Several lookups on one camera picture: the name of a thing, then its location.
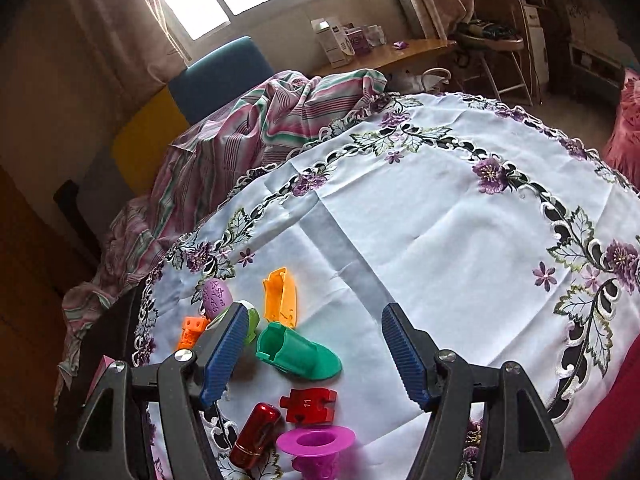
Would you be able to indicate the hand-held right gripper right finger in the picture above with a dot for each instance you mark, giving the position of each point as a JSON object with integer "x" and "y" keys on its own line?
{"x": 405, "y": 360}

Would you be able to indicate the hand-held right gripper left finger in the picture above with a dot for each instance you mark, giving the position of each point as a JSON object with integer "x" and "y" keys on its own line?
{"x": 227, "y": 355}

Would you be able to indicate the white green plug-in device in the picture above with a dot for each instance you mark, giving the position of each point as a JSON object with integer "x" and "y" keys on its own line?
{"x": 252, "y": 322}

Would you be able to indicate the orange toy block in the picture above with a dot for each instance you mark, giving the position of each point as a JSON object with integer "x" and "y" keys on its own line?
{"x": 189, "y": 332}

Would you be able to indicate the green toy shoe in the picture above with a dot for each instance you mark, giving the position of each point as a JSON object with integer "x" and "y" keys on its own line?
{"x": 300, "y": 355}

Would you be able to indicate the red cylinder case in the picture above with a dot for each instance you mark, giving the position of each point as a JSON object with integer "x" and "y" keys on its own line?
{"x": 255, "y": 435}

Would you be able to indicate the red puzzle piece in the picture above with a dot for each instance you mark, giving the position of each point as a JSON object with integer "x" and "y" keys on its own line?
{"x": 307, "y": 405}

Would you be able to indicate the magenta toy cup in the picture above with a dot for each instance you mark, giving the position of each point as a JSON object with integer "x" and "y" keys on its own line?
{"x": 341, "y": 437}

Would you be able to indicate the pink shallow box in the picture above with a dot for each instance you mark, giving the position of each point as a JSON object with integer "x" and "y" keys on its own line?
{"x": 102, "y": 370}

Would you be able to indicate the purple egg-shaped toy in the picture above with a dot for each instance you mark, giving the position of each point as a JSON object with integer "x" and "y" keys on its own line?
{"x": 216, "y": 296}

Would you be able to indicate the orange boat-shaped toy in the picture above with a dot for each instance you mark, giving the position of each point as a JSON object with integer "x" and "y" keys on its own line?
{"x": 280, "y": 300}

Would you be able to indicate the white embroidered floral tablecloth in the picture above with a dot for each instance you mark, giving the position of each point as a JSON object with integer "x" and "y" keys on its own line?
{"x": 425, "y": 220}

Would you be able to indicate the wooden cabinet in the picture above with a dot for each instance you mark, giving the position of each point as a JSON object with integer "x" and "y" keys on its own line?
{"x": 30, "y": 285}

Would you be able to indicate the red bed cover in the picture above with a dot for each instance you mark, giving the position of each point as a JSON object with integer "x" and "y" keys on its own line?
{"x": 610, "y": 435}

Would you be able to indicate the pink green striped cloth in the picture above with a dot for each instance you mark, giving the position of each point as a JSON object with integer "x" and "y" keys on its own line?
{"x": 225, "y": 135}

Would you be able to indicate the colour block padded headboard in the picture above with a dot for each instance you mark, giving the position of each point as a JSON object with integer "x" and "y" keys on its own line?
{"x": 225, "y": 80}

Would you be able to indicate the white plastic bag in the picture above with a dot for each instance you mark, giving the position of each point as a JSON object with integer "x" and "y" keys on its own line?
{"x": 425, "y": 81}

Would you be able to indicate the wooden desk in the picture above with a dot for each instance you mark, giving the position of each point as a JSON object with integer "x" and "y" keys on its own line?
{"x": 400, "y": 55}

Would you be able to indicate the pink patterned cloth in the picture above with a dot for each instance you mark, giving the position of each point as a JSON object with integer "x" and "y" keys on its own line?
{"x": 625, "y": 135}

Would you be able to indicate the small purple box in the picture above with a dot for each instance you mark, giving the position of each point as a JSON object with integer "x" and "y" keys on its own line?
{"x": 358, "y": 42}

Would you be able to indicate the white carton box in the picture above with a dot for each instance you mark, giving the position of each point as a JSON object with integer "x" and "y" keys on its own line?
{"x": 332, "y": 42}

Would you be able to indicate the clear plastic packet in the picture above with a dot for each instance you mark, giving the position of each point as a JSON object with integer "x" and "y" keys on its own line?
{"x": 376, "y": 35}

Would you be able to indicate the dark clutter on chair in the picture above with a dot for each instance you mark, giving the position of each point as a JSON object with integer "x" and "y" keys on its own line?
{"x": 487, "y": 31}

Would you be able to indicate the folding chair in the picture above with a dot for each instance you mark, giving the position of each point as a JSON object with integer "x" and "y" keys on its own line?
{"x": 500, "y": 10}

